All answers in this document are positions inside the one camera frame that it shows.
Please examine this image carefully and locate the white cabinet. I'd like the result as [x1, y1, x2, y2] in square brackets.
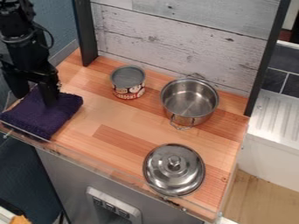
[237, 39, 299, 193]

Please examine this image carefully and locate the silver lid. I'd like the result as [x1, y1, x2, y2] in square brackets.
[141, 143, 207, 198]

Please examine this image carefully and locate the purple cloth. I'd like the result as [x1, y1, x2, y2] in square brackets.
[0, 86, 85, 141]

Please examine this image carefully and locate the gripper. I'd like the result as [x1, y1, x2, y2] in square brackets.
[0, 37, 61, 108]

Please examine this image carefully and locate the silver pot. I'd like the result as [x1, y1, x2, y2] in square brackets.
[158, 73, 221, 131]

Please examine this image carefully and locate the red can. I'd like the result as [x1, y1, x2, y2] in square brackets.
[109, 65, 148, 101]

